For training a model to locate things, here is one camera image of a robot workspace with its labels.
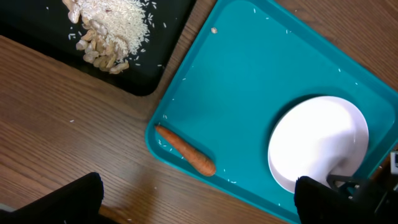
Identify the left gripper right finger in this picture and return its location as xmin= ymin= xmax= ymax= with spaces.
xmin=294 ymin=176 xmax=376 ymax=224

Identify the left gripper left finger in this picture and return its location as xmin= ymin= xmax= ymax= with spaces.
xmin=1 ymin=172 xmax=104 ymax=224

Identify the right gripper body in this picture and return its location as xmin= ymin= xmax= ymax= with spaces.
xmin=326 ymin=174 xmax=397 ymax=223

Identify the white round plate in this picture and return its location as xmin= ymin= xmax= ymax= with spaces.
xmin=267 ymin=96 xmax=369 ymax=193

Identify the orange carrot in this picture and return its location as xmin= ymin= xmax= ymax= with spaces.
xmin=155 ymin=125 xmax=216 ymax=177

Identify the peanut shells pile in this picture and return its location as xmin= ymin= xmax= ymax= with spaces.
xmin=62 ymin=0 xmax=129 ymax=75

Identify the teal serving tray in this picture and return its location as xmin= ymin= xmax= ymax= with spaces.
xmin=145 ymin=1 xmax=397 ymax=223

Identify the black plastic tray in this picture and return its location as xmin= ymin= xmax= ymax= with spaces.
xmin=1 ymin=0 xmax=195 ymax=96

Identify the rice pile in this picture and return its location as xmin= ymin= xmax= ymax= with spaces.
xmin=74 ymin=0 xmax=157 ymax=62

